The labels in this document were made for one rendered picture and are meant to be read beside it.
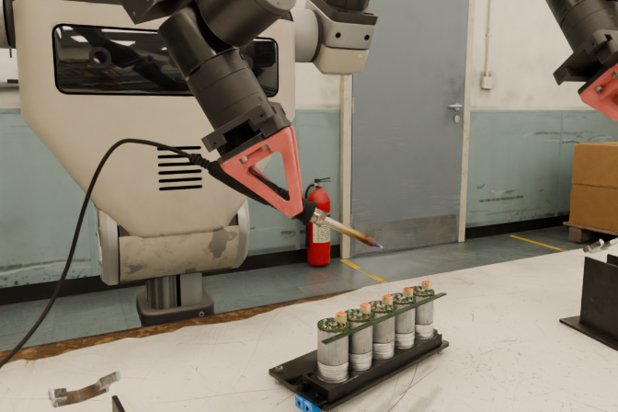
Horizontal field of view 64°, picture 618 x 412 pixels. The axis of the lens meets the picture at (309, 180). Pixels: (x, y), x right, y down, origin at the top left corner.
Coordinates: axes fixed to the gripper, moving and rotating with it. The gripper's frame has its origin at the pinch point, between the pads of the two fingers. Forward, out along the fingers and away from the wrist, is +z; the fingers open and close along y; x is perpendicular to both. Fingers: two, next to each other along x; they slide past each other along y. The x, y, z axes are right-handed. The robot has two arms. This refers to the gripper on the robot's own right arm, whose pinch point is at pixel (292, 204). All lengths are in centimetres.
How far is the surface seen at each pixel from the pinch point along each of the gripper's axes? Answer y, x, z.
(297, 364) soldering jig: -5.8, 5.7, 11.6
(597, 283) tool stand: 4.3, -22.3, 22.7
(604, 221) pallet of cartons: 316, -138, 158
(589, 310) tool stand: 4.9, -20.5, 25.2
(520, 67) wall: 361, -151, 36
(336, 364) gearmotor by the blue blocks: -10.2, 1.6, 11.1
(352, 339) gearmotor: -8.1, -0.1, 10.8
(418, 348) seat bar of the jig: -3.7, -3.9, 16.2
